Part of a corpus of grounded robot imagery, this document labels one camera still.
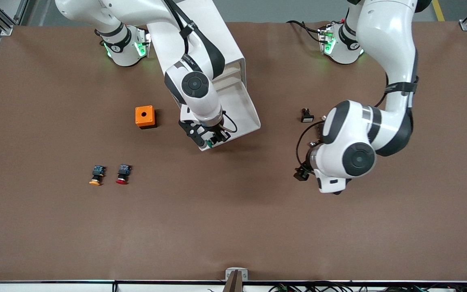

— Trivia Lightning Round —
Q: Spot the red push button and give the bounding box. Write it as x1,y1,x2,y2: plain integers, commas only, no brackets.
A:
116,164,133,185

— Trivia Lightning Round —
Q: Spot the white drawer cabinet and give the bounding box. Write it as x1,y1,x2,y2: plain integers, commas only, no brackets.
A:
146,0,246,88

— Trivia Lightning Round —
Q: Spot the yellow push button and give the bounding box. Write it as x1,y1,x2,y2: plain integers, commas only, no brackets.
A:
89,165,107,187

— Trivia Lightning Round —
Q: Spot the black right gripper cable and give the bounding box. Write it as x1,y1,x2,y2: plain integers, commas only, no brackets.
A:
221,112,238,134

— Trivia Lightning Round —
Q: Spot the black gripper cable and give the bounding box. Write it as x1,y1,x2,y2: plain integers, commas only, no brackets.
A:
221,112,238,134
296,121,326,172

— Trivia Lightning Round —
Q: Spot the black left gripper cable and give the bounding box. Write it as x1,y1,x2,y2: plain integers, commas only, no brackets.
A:
296,121,326,172

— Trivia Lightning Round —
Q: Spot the orange button enclosure box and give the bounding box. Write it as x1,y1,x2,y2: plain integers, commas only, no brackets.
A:
135,105,157,130

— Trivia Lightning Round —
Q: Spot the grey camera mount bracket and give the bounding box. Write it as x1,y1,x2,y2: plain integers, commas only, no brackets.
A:
225,268,248,281

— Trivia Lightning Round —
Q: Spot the black cable bundle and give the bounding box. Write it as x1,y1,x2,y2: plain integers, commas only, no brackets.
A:
270,281,467,292

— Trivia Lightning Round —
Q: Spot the black arm base cable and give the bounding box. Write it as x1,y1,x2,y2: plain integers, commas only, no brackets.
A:
286,20,324,43

